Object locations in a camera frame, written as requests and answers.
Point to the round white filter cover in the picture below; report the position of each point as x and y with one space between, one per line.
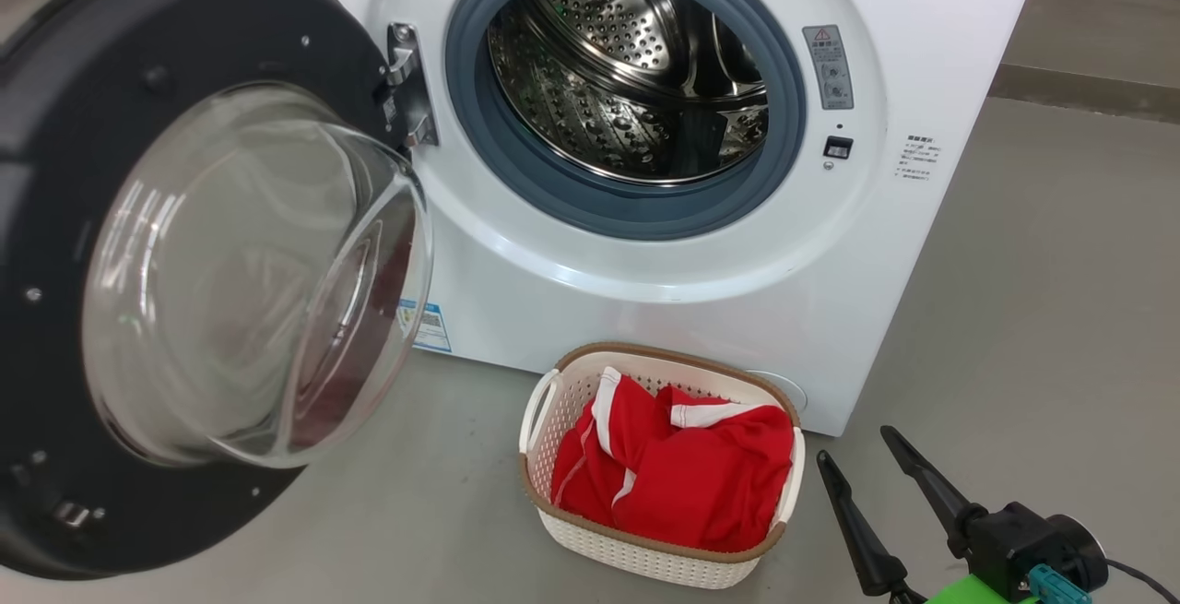
795 394

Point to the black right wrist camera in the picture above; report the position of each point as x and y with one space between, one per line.
1023 539

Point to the white washing machine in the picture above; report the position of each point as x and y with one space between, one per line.
645 309

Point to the grey rubber door gasket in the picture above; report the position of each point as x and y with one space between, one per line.
627 212

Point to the black washing machine door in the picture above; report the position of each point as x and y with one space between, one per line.
92 78

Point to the cream perforated laundry basket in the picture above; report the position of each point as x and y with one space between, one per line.
645 567

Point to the red garment with white trim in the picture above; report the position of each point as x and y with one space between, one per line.
701 484

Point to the grey warning sticker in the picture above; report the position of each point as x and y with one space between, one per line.
828 69

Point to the metal door hinge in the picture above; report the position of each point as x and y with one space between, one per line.
406 78

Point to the blue energy label sticker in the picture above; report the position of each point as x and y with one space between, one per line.
431 327

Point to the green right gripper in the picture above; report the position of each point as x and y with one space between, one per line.
973 593

